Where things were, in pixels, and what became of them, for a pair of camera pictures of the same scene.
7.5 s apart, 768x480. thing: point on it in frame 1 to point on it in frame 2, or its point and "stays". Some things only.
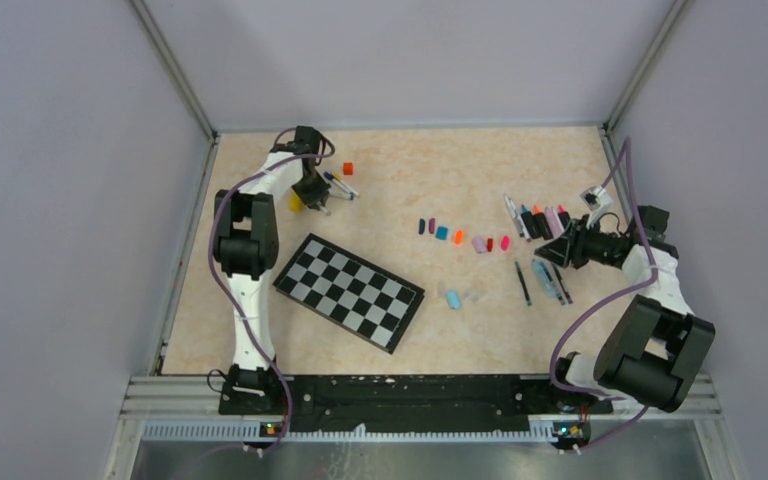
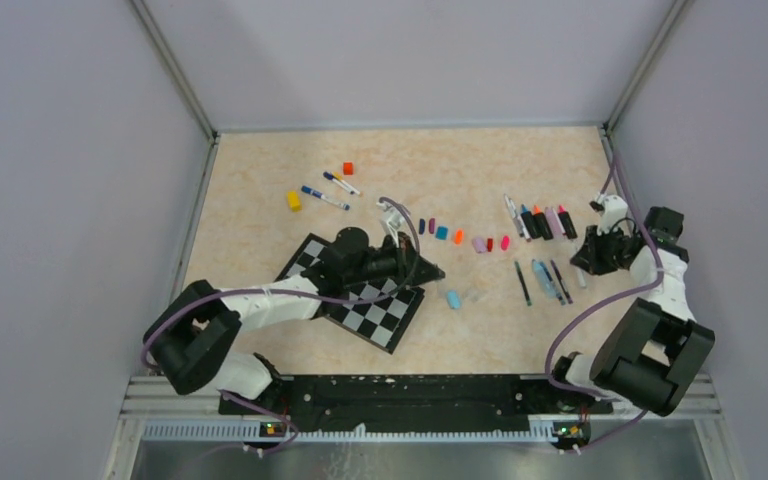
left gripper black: [319, 193] to [405, 256]
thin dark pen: [569, 298] stays
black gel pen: [525, 289] stays
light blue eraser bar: [545, 279] stays
